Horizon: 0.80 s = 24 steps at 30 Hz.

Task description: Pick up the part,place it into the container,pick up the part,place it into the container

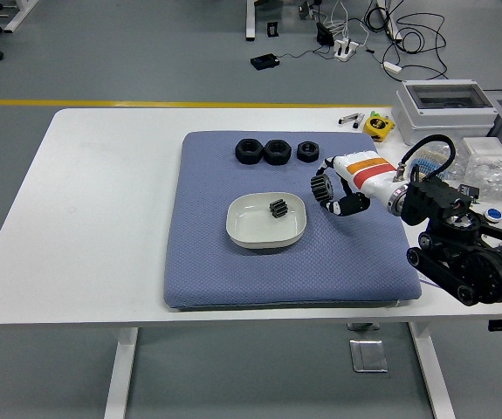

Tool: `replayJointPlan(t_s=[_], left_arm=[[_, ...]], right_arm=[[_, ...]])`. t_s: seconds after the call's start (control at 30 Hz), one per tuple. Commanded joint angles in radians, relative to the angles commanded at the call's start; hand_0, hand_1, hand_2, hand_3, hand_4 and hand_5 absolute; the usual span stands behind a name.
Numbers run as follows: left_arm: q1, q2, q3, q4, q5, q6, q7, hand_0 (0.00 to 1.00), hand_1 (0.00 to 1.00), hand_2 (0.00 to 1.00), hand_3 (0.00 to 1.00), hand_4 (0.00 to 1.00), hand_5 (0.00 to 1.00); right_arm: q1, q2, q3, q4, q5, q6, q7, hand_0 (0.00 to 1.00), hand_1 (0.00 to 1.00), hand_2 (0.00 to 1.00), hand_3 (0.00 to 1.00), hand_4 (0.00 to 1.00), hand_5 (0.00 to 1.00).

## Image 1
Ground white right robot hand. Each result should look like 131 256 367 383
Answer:
315 150 407 218

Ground large dark metal gear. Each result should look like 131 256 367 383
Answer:
309 174 334 204

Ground small black hex nut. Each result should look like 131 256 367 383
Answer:
296 141 320 163

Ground large black hex nut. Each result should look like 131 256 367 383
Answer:
263 139 292 167
234 138 264 166

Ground small white box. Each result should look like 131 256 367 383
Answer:
462 136 502 162

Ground flat black box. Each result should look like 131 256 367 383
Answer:
250 52 281 72

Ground yellow tape measure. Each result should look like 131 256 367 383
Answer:
362 111 395 143

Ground blue resistor tape bundle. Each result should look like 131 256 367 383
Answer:
411 148 455 180

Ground clear plastic bag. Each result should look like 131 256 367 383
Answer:
420 138 464 154
455 155 502 202

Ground black electronic module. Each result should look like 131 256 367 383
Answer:
458 183 481 204

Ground white power strip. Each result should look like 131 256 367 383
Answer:
333 38 361 62

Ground white square dish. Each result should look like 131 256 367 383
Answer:
225 192 307 251

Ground black power adapter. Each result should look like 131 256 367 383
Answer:
315 21 334 47

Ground blue-grey quilted mat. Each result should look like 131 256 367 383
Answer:
162 130 423 312

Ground metal floor plate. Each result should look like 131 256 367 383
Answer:
348 339 389 374

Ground white desk leg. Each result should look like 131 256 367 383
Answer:
3 0 42 34
244 0 258 43

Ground white table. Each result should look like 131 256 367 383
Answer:
0 106 502 419

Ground grey enclosure with clear lid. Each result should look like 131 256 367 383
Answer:
392 79 500 146

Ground black cable tangle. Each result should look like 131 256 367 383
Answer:
361 0 450 82

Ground white cables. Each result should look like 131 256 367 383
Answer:
322 0 369 47

